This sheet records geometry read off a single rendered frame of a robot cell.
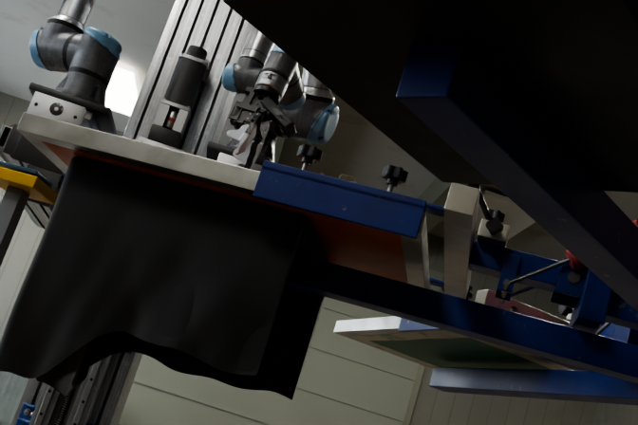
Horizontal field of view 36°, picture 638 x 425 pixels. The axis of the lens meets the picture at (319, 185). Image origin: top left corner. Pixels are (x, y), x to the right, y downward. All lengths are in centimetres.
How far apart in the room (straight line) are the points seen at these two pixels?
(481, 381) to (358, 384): 791
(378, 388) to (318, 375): 66
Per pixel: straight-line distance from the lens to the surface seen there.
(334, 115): 270
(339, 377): 1060
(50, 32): 288
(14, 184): 231
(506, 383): 264
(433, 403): 1082
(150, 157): 181
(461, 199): 166
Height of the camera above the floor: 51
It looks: 16 degrees up
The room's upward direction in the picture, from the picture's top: 18 degrees clockwise
